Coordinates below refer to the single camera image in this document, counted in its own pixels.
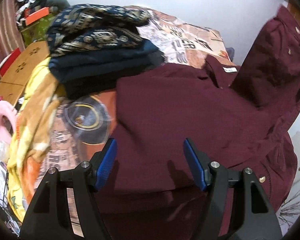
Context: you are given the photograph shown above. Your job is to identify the maroon button-up shirt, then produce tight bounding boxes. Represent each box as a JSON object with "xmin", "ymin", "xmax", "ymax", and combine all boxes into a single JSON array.
[{"xmin": 96, "ymin": 7, "xmax": 300, "ymax": 239}]

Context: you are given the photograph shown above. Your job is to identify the newspaper print bed blanket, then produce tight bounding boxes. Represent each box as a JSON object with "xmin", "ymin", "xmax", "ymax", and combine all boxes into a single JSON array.
[{"xmin": 33, "ymin": 4, "xmax": 237, "ymax": 238}]

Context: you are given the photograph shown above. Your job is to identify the pink plush toy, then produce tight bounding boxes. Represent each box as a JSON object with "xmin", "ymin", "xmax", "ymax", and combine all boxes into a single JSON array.
[{"xmin": 0, "ymin": 96, "xmax": 17, "ymax": 164}]

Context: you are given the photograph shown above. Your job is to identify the yellow orange fleece blanket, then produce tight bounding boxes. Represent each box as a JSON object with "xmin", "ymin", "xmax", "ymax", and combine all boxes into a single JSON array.
[{"xmin": 7, "ymin": 57, "xmax": 66, "ymax": 221}]

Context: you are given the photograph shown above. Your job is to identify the black folded garment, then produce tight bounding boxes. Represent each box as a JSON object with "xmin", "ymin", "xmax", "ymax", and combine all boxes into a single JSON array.
[{"xmin": 64, "ymin": 51, "xmax": 165, "ymax": 100}]

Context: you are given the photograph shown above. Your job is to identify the cardboard box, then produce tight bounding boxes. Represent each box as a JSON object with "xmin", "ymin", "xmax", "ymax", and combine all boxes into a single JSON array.
[{"xmin": 0, "ymin": 41, "xmax": 49, "ymax": 106}]

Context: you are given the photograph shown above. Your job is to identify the dark navy folded garment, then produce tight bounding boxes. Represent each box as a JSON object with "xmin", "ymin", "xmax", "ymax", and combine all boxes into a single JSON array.
[{"xmin": 49, "ymin": 39, "xmax": 164, "ymax": 83}]

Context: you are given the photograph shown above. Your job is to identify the green storage box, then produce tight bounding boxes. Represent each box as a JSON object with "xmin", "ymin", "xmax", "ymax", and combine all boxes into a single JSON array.
[{"xmin": 20, "ymin": 14, "xmax": 55, "ymax": 48}]

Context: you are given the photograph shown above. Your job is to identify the navy patterned folded garment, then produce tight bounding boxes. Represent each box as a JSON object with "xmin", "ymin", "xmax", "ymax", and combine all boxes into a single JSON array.
[{"xmin": 46, "ymin": 4, "xmax": 151, "ymax": 57}]

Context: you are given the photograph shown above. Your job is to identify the orange flat box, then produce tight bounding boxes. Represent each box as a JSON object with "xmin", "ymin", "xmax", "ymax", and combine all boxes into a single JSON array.
[{"xmin": 25, "ymin": 7, "xmax": 50, "ymax": 26}]

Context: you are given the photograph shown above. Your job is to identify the dark grey cloth bundle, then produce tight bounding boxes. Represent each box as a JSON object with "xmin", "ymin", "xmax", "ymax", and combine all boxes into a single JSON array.
[{"xmin": 16, "ymin": 0, "xmax": 71, "ymax": 14}]

